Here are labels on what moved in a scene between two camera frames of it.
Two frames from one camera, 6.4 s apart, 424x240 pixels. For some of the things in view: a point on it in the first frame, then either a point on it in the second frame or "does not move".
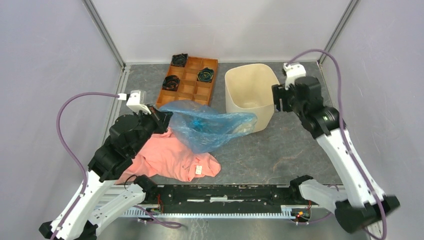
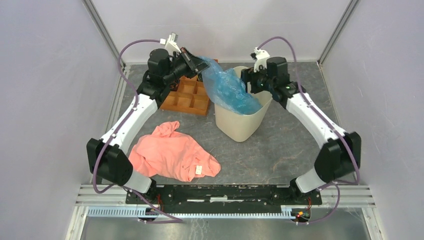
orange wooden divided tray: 190,89 does not move
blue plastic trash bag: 201,127 → 227,90
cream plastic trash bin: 249,89 → 238,127
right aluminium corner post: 339,28 does not move
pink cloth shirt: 164,155 does not move
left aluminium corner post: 110,40 does not move
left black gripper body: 158,125 → 187,67
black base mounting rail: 226,198 does not move
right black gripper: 279,92 → 248,75
